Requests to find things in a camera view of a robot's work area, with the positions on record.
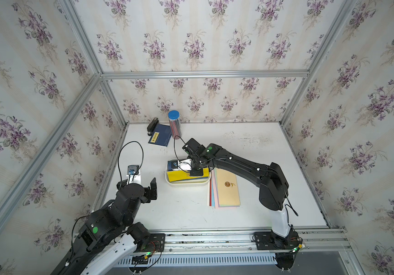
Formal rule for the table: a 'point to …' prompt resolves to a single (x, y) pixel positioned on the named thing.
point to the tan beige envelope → (228, 187)
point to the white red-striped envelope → (209, 192)
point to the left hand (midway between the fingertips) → (148, 181)
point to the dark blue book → (161, 135)
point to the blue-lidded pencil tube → (173, 116)
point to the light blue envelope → (212, 193)
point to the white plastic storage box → (197, 182)
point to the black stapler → (152, 125)
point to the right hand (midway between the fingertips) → (191, 166)
